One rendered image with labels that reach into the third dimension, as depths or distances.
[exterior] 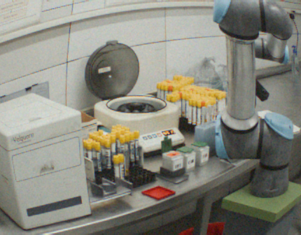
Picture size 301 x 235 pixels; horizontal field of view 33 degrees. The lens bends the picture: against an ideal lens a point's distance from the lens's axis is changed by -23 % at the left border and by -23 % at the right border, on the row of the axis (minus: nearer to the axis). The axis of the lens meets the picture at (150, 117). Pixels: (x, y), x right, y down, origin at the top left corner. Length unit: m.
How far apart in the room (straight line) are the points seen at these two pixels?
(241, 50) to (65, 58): 0.96
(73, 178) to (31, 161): 0.16
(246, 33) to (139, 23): 1.12
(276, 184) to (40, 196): 0.68
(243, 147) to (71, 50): 0.90
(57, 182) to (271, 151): 0.59
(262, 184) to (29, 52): 1.01
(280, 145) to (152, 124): 0.65
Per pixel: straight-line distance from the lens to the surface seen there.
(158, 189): 1.78
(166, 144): 1.84
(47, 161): 1.44
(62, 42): 2.18
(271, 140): 1.56
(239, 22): 1.34
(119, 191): 1.66
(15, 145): 1.36
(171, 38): 2.58
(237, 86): 1.47
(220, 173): 1.88
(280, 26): 1.36
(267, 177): 1.60
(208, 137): 2.00
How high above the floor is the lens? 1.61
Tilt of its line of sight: 18 degrees down
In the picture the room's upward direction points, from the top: straight up
